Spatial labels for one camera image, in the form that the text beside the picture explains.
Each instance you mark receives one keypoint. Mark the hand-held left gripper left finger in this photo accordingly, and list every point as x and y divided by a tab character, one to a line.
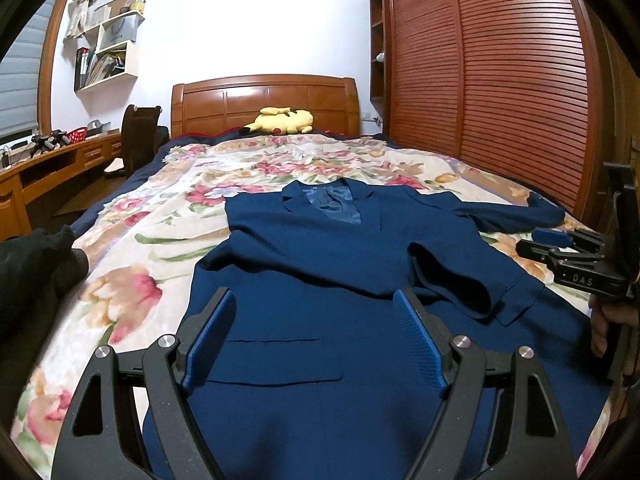
207	340

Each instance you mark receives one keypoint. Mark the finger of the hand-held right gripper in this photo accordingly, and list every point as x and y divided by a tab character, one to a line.
552	237
540	252

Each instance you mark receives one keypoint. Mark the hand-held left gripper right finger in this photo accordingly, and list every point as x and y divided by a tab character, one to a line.
420	340

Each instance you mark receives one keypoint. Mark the navy blue suit jacket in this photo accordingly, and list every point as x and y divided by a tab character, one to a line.
320	270

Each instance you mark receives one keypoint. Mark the person's right hand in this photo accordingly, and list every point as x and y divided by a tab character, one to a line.
600	327

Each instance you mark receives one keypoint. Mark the floral blanket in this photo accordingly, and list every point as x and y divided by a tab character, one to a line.
150	220

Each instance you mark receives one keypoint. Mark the wooden louvered wardrobe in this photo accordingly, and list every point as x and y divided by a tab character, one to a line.
500	85

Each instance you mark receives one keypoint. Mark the person's black trouser legs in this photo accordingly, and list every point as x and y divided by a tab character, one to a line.
30	285

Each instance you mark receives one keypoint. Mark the navy blue bed sheet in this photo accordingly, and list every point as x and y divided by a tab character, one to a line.
150	160

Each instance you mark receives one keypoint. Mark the dark brown chair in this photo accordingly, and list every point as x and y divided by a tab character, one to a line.
137	135

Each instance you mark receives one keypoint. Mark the yellow plush toy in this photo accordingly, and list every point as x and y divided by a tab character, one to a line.
280	121

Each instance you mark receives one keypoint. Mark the wooden desk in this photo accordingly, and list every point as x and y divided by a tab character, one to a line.
45	170

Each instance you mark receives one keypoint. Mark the red basket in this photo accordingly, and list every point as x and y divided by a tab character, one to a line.
78	135

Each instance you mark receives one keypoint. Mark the wooden bed headboard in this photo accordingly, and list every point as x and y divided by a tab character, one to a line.
280	95

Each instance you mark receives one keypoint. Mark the wooden open side shelf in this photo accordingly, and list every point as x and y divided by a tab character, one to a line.
376	35

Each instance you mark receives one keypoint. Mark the grey window blind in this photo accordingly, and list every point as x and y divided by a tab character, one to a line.
22	75

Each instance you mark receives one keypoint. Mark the wall socket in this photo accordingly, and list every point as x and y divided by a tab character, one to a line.
371	118

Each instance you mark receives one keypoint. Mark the white wall shelf unit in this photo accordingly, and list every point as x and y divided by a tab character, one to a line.
112	35

